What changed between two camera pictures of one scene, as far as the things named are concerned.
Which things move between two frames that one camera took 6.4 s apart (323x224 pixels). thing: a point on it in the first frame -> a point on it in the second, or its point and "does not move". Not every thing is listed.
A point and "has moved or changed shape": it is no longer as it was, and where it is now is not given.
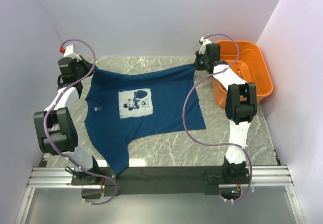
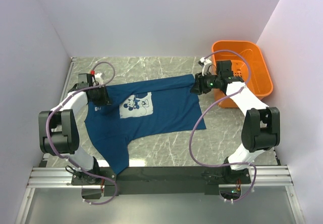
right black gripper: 196,64 -> 199,84
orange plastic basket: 246,58 does not move
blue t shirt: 119,107 has moved or changed shape
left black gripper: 88,66 -> 105,101
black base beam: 160,180 does not move
